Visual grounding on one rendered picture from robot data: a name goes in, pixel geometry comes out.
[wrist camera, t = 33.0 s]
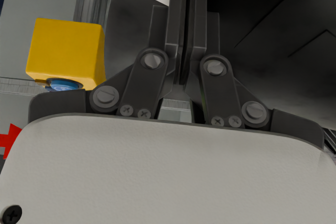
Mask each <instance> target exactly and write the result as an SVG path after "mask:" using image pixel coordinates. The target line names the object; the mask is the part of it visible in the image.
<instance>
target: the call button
mask: <svg viewBox="0 0 336 224"><path fill-rule="evenodd" d="M50 86H51V87H52V88H53V89H54V90H56V91H67V90H77V89H78V86H79V85H77V84H75V83H72V82H69V81H63V80H52V81H51V85H50Z"/></svg>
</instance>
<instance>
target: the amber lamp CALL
mask: <svg viewBox="0 0 336 224"><path fill-rule="evenodd" d="M35 83H36V84H38V85H39V86H47V87H49V86H50V83H48V82H47V81H46V80H43V79H35Z"/></svg>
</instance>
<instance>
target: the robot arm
mask: <svg viewBox="0 0 336 224"><path fill-rule="evenodd" d="M179 67H180V77H179V85H182V86H183V92H184V93H185V94H186V95H187V96H188V97H189V98H190V100H189V103H190V111H191V119H192V123H189V122H179V121H169V120H159V119H158V118H159V115H160V111H161V107H162V104H163V100H164V96H166V95H167V94H169V93H170V92H171V91H172V87H173V85H176V83H177V78H178V73H179ZM324 141H325V135H324V131H323V129H322V127H321V126H320V125H319V124H318V123H316V122H314V121H312V120H309V119H306V118H303V117H300V116H297V115H294V114H290V113H287V112H284V111H281V110H278V109H275V108H274V109H273V110H271V109H268V108H267V107H266V106H265V104H264V103H262V102H261V101H260V100H259V99H258V98H257V97H256V96H255V95H254V94H253V93H251V92H250V91H249V90H248V89H247V88H246V87H245V86H244V85H243V84H241V83H240V82H239V81H238V80H237V79H236V78H235V77H234V74H233V70H232V66H231V63H230V62H229V61H228V59H227V58H225V57H224V56H222V55H220V16H219V13H218V12H210V11H207V0H188V1H187V6H186V0H169V7H167V6H158V5H153V8H152V15H151V22H150V29H149V36H148V43H147V47H146V48H144V49H142V50H141V51H140V52H139V53H138V55H137V56H136V59H135V62H134V64H132V65H130V66H129V67H127V68H126V69H124V70H122V71H121V72H119V73H117V74H116V75H114V76H112V77H111V78H109V79H108V80H106V81H104V82H103V83H101V84H99V85H98V86H96V87H95V88H94V89H93V90H86V89H85V88H83V89H73V90H62V91H52V92H43V93H40V94H37V95H36V96H34V97H33V98H32V100H31V101H30V103H29V107H28V122H27V125H26V126H25V127H24V128H23V129H22V131H21V132H20V133H19V135H18V136H17V138H16V140H15V142H14V143H13V145H12V147H11V149H10V152H9V154H8V156H7V158H6V161H5V163H4V166H3V168H2V171H1V174H0V224H336V165H335V163H334V162H333V160H332V159H331V157H330V156H329V155H328V154H327V153H326V152H325V151H324Z"/></svg>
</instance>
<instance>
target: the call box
mask: <svg viewBox="0 0 336 224"><path fill-rule="evenodd" d="M104 48H105V34H104V31H103V28H102V26H101V25H100V24H95V23H85V22H76V21H67V20H57V19H48V18H37V19H36V21H35V26H34V31H33V36H32V40H31V45H30V50H29V55H28V60H27V64H26V69H25V72H26V74H28V75H29V76H30V77H32V78H33V79H34V80H35V79H39V80H46V81H47V82H48V83H49V84H50V85H51V82H52V81H54V80H59V81H67V82H71V83H74V84H77V85H78V89H85V90H86V91H88V90H93V89H94V88H95V87H96V86H98V85H100V84H101V83H103V82H105V81H106V74H105V62H104Z"/></svg>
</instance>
